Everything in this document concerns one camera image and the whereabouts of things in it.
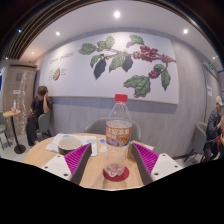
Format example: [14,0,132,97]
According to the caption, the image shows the recessed ceiling lights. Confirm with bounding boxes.
[16,10,218,61]

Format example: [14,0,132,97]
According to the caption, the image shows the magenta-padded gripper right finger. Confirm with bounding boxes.
[130,142,184,186]

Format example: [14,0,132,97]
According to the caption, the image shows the white printed paper sheet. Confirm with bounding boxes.
[45,132,99,158]

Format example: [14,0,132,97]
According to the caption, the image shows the flat round red coaster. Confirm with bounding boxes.
[102,165,130,183]

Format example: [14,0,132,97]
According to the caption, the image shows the clear red-capped drink bottle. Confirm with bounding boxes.
[102,93,133,178]

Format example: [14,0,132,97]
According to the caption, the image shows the person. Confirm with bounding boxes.
[203,95,224,161]
[25,85,54,148]

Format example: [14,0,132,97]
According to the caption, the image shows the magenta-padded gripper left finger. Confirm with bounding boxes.
[40,142,93,186]

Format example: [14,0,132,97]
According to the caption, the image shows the coffee plant wall mural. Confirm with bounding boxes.
[39,31,180,105]

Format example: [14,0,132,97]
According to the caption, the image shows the dark brown mug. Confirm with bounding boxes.
[57,136,83,156]

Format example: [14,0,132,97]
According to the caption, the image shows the grey upholstered chair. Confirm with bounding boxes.
[36,111,54,141]
[183,121,208,163]
[0,111,11,151]
[84,116,142,143]

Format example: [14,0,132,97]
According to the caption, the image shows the small clear bottle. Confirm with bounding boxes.
[11,99,18,114]

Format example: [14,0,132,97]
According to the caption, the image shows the white wall notice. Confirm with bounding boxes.
[206,85,214,98]

